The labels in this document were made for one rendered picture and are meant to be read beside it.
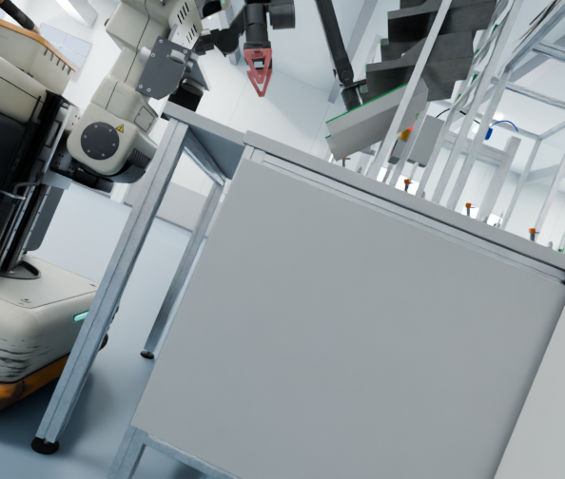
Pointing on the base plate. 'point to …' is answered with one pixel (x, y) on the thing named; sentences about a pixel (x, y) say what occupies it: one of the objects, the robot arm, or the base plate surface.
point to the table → (212, 137)
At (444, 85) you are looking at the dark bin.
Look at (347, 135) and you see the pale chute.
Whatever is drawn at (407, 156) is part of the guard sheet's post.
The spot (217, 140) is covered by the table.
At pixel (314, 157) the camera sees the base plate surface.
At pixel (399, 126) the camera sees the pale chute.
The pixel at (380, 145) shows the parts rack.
